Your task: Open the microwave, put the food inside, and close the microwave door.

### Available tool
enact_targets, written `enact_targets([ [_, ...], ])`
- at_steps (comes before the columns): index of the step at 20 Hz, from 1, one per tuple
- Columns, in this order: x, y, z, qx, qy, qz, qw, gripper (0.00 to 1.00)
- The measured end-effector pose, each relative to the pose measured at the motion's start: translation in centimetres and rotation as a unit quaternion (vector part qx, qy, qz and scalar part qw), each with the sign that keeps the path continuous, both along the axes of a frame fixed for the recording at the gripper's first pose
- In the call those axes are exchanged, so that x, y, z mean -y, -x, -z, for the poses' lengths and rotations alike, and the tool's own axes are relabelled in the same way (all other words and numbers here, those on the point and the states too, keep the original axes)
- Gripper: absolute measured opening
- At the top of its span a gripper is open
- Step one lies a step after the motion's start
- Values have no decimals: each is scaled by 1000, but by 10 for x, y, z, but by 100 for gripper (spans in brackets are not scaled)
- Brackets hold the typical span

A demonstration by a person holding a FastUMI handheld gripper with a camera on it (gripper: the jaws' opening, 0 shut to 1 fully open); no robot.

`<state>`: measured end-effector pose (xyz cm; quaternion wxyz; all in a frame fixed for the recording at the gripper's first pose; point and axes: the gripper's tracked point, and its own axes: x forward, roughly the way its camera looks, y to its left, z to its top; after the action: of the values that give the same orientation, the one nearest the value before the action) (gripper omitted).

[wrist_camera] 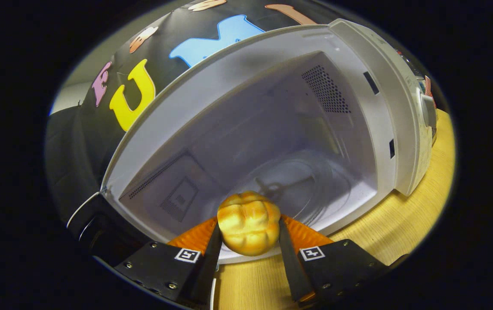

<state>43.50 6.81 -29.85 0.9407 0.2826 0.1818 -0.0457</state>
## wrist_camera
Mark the red label plastic bottle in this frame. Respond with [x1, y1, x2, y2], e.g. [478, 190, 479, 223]
[396, 48, 436, 108]

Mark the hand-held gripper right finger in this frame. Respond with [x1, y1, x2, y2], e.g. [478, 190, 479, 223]
[277, 214, 390, 307]

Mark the golden bread roll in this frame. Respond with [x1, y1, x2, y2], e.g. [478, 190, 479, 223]
[217, 191, 281, 257]

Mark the black backdrop cloth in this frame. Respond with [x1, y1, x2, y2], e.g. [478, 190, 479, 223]
[44, 0, 329, 224]

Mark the white microwave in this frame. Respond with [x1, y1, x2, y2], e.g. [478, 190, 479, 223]
[67, 18, 438, 265]

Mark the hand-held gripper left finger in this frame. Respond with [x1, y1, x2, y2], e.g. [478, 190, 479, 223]
[113, 217, 223, 305]

